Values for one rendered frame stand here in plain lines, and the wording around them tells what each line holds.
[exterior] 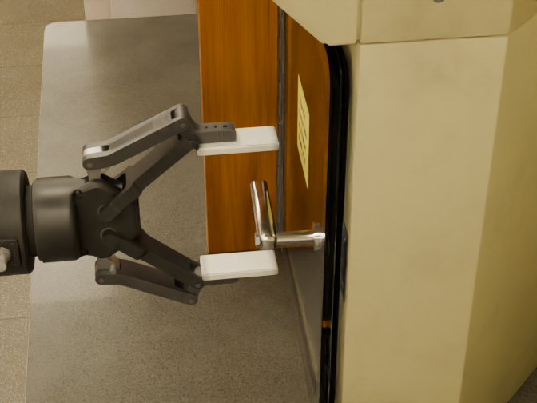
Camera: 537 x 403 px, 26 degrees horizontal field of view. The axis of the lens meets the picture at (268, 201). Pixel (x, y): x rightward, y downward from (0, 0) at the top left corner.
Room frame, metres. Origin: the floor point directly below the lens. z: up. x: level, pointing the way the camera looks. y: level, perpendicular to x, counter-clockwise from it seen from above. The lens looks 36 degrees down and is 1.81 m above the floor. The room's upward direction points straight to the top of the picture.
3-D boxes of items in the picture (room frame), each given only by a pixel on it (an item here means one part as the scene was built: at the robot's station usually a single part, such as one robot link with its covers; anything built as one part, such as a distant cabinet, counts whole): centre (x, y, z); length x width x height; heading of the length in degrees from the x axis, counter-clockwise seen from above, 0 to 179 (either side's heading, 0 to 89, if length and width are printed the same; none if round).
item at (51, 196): (0.82, 0.16, 1.20); 0.09 x 0.07 x 0.08; 98
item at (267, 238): (0.83, -0.01, 1.20); 0.10 x 0.05 x 0.03; 6
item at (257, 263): (0.84, 0.03, 1.13); 0.07 x 0.03 x 0.01; 98
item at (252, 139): (0.84, 0.03, 1.27); 0.07 x 0.03 x 0.01; 98
